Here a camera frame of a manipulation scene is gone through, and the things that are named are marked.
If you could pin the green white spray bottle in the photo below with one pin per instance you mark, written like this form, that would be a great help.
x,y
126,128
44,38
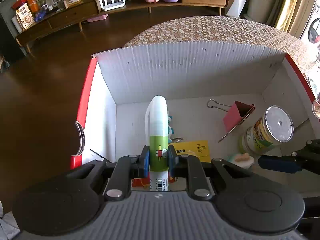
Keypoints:
x,y
156,133

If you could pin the green yellow tin can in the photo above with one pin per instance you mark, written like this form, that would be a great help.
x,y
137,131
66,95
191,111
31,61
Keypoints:
x,y
272,129

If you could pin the snack package box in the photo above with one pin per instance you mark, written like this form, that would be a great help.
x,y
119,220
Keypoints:
x,y
25,16

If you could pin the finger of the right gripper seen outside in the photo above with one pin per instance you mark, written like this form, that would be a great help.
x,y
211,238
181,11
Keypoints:
x,y
286,164

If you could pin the yellow curtain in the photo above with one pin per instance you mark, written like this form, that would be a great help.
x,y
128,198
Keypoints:
x,y
285,15

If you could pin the blue white rabbit toy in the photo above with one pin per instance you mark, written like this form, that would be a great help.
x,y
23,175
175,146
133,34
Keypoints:
x,y
170,130

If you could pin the wooden tv console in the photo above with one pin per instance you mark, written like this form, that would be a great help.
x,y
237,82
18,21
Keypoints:
x,y
87,9

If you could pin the black cabinet with coffee machine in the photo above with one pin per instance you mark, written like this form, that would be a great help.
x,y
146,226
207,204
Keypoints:
x,y
10,48

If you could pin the white wifi router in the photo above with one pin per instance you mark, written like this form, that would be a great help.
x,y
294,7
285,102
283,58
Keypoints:
x,y
107,5

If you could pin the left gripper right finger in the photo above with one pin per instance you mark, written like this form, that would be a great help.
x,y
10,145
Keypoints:
x,y
190,168

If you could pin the small jar with cork stoppers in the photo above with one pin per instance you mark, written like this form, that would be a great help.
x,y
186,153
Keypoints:
x,y
243,160

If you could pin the yellow small box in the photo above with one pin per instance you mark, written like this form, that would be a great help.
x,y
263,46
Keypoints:
x,y
199,149

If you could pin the red cardboard box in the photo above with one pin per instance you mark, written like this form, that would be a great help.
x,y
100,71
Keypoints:
x,y
120,84

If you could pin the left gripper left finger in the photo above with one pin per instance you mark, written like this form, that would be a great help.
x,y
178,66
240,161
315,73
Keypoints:
x,y
124,171

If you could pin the washing machine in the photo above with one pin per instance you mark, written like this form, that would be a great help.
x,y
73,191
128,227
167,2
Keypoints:
x,y
310,34

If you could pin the pink binder clip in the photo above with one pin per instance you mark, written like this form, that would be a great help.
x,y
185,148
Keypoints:
x,y
235,115

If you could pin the red crab toy figure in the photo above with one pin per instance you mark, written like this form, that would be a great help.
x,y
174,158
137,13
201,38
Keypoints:
x,y
141,182

